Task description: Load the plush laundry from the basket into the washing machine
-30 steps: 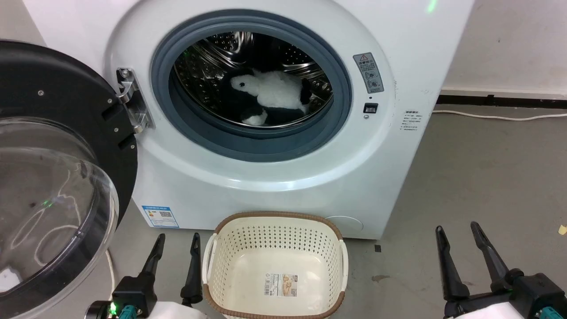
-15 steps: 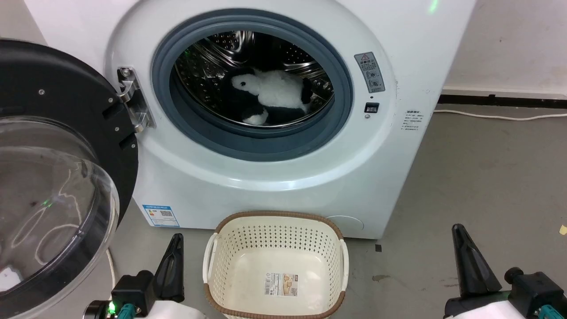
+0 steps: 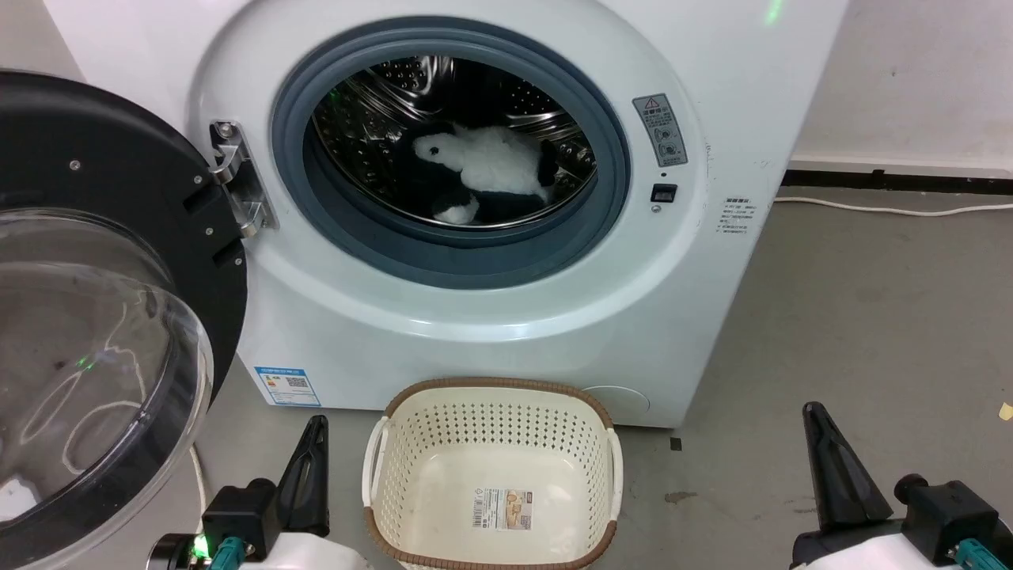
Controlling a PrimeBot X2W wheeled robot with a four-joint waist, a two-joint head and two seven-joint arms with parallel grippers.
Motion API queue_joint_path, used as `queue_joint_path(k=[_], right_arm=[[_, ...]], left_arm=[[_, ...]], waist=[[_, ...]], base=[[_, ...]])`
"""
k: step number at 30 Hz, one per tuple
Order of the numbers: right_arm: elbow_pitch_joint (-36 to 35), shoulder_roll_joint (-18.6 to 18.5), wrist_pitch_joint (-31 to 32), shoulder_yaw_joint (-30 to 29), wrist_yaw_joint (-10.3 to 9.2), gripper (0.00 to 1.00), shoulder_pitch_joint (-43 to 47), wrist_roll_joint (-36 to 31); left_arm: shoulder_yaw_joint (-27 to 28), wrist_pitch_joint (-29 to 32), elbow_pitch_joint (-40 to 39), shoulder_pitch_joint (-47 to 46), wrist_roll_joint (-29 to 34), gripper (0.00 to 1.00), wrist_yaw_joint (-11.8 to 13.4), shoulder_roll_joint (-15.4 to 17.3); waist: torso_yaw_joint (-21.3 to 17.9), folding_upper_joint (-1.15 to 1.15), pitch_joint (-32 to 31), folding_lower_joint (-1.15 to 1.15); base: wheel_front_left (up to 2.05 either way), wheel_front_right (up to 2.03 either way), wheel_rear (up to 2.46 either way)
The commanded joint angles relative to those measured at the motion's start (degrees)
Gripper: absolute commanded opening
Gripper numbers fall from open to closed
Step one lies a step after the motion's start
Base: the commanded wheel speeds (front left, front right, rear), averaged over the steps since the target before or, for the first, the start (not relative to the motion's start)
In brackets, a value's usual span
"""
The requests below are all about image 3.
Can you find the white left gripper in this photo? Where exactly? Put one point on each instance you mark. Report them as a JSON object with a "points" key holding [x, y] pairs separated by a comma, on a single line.
{"points": [[309, 556]]}

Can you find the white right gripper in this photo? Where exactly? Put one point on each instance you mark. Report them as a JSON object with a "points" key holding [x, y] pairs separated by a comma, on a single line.
{"points": [[870, 552]]}

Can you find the cream perforated laundry basket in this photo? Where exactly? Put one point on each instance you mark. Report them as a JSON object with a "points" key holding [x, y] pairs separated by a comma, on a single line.
{"points": [[443, 491]]}

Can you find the basket product label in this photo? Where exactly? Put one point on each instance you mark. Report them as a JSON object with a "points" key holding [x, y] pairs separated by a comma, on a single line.
{"points": [[503, 509]]}

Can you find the white front-load washing machine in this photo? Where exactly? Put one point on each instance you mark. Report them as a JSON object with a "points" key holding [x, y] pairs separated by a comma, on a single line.
{"points": [[491, 324]]}

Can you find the black and white plush panda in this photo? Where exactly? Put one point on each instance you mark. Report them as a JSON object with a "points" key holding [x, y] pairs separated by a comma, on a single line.
{"points": [[498, 162]]}

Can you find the black left wrist box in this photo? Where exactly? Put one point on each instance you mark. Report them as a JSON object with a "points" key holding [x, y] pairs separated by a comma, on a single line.
{"points": [[241, 514]]}

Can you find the black wrist box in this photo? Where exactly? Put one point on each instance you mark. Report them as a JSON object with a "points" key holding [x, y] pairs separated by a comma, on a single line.
{"points": [[950, 511], [241, 514]]}

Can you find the black right wrist box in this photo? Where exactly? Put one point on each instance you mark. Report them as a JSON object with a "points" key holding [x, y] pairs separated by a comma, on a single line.
{"points": [[950, 511]]}

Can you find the blue energy label sticker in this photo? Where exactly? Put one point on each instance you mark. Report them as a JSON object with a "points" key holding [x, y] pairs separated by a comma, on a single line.
{"points": [[286, 386]]}

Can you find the yellow paper scrap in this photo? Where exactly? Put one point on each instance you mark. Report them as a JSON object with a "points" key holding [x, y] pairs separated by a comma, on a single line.
{"points": [[1006, 411]]}

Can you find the round filter cover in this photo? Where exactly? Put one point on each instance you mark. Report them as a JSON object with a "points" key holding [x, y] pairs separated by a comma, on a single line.
{"points": [[621, 400]]}

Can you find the grey rubber door seal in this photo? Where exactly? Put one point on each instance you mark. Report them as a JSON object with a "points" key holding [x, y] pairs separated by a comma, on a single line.
{"points": [[443, 253]]}

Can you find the small printed text label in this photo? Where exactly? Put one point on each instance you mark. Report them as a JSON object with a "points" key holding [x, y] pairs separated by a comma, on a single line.
{"points": [[737, 216]]}

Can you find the metal door hinge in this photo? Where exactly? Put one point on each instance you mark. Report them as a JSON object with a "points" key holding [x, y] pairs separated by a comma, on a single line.
{"points": [[241, 182]]}

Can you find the black baseboard strip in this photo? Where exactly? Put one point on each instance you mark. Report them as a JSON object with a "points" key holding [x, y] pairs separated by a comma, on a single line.
{"points": [[910, 182]]}

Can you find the black door latch slot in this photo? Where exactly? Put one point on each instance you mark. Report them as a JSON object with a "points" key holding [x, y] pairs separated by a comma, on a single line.
{"points": [[664, 193]]}

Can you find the steel washer drum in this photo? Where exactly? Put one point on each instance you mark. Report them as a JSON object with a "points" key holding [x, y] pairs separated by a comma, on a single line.
{"points": [[380, 119]]}

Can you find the black round washer door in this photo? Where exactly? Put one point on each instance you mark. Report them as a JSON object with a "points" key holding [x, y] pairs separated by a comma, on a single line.
{"points": [[87, 158]]}

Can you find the grey warning sticker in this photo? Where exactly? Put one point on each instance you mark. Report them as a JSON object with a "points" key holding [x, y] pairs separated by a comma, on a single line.
{"points": [[660, 131]]}

